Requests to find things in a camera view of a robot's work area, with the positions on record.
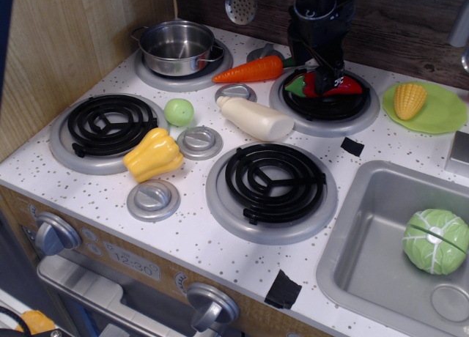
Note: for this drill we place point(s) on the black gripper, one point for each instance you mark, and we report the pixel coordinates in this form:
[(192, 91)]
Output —
[(320, 38)]

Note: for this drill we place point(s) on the red chili pepper toy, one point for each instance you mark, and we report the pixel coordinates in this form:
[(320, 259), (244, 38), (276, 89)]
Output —
[(348, 88)]

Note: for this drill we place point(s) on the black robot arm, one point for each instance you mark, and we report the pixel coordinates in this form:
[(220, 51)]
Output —
[(320, 7)]

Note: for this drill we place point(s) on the steel pan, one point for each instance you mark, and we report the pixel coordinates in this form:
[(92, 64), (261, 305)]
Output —
[(177, 48)]

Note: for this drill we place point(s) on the yellow bell pepper toy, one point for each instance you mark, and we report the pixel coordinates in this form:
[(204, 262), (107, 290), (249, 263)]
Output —
[(157, 153)]

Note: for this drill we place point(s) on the orange toy carrot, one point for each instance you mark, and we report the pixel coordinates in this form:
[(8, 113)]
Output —
[(263, 69)]

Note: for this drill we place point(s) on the silver stove top knob back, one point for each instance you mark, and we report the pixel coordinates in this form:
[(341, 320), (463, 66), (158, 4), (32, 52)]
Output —
[(267, 50)]

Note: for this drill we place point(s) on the silver stove knob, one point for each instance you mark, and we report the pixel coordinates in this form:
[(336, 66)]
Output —
[(237, 90), (200, 143), (267, 50), (153, 201)]

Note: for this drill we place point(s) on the back right black burner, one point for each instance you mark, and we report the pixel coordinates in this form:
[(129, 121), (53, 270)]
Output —
[(333, 114)]

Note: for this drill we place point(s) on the silver stove top knob upper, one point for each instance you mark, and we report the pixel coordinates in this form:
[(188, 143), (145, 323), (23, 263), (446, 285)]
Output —
[(237, 90)]

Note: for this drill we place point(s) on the cream plastic bottle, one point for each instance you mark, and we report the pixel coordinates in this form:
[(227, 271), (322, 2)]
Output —
[(257, 120)]

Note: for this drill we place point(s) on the black tape piece small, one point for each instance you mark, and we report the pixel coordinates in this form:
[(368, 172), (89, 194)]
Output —
[(352, 147)]

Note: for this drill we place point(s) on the hanging steel skimmer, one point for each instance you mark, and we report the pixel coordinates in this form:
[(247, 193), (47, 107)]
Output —
[(241, 12)]

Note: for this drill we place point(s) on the yellow toy corn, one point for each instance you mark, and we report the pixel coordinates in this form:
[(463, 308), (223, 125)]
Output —
[(409, 99)]

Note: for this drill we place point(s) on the back left burner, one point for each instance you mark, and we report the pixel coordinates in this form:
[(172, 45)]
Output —
[(190, 83)]

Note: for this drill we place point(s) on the front right black burner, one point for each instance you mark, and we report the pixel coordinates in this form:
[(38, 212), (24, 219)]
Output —
[(271, 194)]

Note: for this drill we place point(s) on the light green plate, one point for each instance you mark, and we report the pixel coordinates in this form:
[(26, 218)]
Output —
[(443, 111)]

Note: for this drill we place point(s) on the silver stove top knob middle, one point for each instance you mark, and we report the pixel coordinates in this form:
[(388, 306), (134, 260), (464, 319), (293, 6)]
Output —
[(200, 143)]

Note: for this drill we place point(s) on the light green toy apple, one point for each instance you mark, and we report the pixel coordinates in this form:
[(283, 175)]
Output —
[(179, 112)]

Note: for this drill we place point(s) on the silver faucet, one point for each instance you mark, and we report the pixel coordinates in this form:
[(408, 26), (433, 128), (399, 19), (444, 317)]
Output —
[(458, 35)]

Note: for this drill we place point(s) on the silver faucet base block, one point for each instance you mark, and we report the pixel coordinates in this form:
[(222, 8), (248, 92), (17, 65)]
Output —
[(458, 156)]

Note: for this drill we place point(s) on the silver sink basin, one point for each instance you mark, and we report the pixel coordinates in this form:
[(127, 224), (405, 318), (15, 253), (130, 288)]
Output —
[(364, 268)]

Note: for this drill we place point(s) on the silver stove top knob front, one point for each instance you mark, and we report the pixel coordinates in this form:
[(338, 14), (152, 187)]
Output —
[(153, 201)]

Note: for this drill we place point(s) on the green toy cabbage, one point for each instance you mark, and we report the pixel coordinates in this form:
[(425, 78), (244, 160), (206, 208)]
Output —
[(436, 241)]

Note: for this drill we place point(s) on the black tape piece front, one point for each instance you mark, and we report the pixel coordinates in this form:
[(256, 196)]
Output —
[(283, 292)]

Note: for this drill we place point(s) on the silver oven knob right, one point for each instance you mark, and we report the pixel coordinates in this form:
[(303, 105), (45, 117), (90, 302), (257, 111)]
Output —
[(211, 307)]

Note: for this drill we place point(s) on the silver oven knob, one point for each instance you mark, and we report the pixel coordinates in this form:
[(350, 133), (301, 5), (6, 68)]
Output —
[(211, 307), (55, 234)]

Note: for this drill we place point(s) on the oven clock display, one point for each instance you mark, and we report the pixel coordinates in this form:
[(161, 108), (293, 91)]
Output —
[(133, 261)]

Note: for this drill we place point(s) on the silver oven knob left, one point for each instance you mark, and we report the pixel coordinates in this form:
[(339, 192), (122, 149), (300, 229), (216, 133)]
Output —
[(55, 234)]

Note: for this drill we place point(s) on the yellow object bottom left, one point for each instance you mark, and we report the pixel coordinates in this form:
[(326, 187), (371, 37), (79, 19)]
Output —
[(37, 322)]

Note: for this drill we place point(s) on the silver oven door handle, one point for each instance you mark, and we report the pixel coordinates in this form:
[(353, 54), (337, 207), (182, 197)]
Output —
[(135, 309)]

